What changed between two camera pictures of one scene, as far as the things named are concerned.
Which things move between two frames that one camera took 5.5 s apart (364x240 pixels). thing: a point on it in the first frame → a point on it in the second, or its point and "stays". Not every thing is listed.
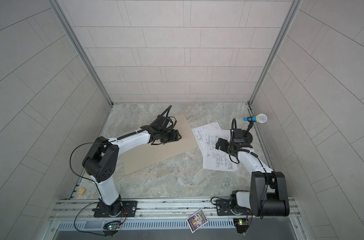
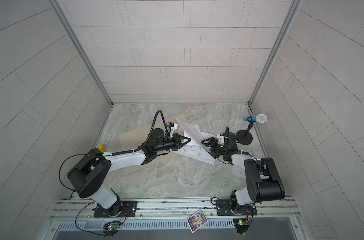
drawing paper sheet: (215, 159) → (197, 151)
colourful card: (197, 220) stays
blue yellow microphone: (261, 118) stays
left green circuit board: (112, 227) stays
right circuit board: (241, 225) stays
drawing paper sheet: (199, 133) → (192, 131)
